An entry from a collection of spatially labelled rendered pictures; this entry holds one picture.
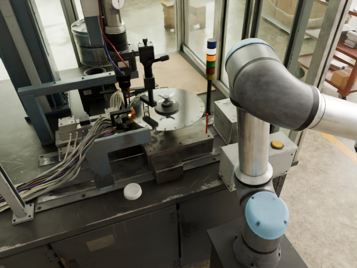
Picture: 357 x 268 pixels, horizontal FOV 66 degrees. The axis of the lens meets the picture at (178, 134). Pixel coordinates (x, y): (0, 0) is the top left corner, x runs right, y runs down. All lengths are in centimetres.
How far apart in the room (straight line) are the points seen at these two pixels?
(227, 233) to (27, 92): 99
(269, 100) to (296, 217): 159
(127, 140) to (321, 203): 157
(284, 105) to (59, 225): 88
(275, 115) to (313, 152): 204
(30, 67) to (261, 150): 119
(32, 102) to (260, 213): 103
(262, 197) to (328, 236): 127
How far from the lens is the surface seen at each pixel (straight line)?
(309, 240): 201
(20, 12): 152
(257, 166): 83
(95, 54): 173
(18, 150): 152
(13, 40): 156
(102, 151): 104
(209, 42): 130
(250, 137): 75
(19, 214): 119
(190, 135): 121
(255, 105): 55
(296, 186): 225
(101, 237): 121
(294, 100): 55
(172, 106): 119
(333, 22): 100
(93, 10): 104
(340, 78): 316
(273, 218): 82
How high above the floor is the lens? 163
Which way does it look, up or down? 40 degrees down
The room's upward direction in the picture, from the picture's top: 2 degrees counter-clockwise
